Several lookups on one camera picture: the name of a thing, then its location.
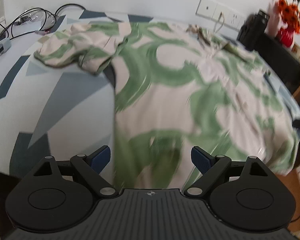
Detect green and cream patterned garment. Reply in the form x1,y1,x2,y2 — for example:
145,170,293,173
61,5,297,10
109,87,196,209
34,22,299,189

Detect geometric patterned tablecloth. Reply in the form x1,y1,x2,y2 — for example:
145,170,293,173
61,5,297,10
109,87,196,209
0,10,300,180

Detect black microwave oven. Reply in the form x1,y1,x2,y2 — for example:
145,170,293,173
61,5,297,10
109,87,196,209
255,33,300,94

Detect black water bottle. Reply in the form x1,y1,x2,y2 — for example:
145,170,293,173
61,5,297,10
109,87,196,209
237,9,270,51

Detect grey power adapter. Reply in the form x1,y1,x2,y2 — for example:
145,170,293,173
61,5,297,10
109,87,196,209
0,39,11,54

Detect red vase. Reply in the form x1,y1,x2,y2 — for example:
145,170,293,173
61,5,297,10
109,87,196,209
275,27,294,48

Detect orange artificial flowers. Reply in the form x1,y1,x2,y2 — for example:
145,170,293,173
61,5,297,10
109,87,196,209
275,0,300,34

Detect white charging cable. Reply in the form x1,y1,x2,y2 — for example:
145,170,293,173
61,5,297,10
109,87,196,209
213,11,225,33

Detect white wall socket panel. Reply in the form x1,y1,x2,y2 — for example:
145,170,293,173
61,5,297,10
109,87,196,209
196,0,246,30

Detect black cables bundle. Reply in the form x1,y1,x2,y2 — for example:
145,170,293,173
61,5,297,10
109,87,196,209
0,4,87,63

